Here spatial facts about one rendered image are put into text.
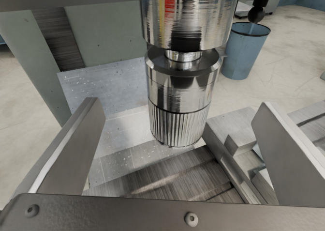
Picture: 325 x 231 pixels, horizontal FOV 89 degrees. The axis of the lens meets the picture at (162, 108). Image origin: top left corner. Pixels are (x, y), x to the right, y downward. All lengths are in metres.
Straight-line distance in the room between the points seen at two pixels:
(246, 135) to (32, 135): 1.96
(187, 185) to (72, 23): 0.45
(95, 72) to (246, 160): 0.43
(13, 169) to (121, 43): 1.62
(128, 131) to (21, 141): 1.66
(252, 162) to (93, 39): 0.46
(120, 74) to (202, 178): 0.35
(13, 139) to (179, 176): 1.91
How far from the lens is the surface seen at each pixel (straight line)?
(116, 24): 0.48
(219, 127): 0.44
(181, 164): 0.44
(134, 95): 0.52
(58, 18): 0.47
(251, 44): 2.33
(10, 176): 1.89
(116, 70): 0.51
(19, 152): 2.02
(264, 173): 0.35
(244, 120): 0.48
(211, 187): 0.43
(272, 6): 5.98
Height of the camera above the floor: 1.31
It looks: 44 degrees down
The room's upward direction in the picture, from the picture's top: straight up
